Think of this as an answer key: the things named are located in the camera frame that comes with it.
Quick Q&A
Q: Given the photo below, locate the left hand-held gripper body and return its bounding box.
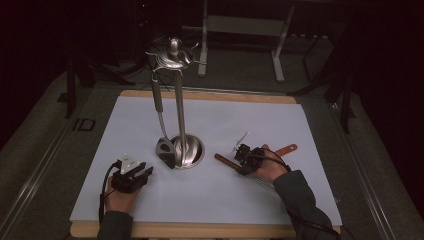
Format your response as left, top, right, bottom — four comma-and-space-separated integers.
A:
111, 153, 149, 194

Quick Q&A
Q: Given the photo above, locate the wooden rice paddle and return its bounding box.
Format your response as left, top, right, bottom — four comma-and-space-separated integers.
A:
263, 143, 299, 158

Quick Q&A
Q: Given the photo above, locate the white metal stand frame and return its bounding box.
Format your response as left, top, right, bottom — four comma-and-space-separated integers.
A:
181, 0, 296, 83

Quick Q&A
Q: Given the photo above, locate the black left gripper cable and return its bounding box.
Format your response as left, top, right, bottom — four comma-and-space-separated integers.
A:
98, 159, 123, 225

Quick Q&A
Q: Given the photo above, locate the steel ladle with wooden handle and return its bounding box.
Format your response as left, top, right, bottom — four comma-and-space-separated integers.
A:
214, 153, 278, 192

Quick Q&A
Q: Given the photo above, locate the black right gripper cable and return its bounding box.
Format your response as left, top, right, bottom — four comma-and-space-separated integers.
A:
248, 147, 343, 238

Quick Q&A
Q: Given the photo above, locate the person's left hand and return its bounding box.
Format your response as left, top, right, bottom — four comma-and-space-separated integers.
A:
104, 184, 143, 214

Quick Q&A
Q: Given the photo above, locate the steel utensil stand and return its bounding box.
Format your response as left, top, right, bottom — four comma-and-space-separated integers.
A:
145, 37, 208, 170

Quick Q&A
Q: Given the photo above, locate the white paper table sheet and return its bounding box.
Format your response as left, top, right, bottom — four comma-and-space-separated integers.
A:
69, 95, 343, 226

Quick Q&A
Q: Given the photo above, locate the black metal stand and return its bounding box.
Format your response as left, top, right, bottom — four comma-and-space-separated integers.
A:
58, 54, 136, 119
288, 33, 357, 135

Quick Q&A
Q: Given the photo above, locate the person's right hand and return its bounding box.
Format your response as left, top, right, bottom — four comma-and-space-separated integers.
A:
249, 143, 292, 184

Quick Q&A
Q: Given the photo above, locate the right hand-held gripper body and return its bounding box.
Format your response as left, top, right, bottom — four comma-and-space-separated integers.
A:
231, 131, 268, 177

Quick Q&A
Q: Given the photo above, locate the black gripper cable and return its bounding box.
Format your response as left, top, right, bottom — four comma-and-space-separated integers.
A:
248, 147, 343, 238
98, 159, 123, 225

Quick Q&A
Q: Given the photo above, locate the steel spatula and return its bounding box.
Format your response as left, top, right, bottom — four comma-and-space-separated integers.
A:
150, 71, 177, 170

